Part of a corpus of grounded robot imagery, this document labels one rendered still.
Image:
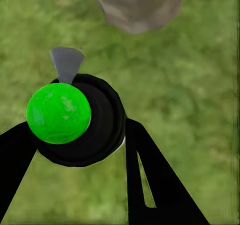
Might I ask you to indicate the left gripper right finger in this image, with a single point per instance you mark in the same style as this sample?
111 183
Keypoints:
174 205

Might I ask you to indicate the pesticide atomizer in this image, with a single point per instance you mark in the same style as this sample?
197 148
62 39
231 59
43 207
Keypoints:
77 119

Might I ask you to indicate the tree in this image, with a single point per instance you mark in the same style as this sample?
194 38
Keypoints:
139 16

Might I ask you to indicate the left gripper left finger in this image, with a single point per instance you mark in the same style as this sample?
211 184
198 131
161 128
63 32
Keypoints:
16 153

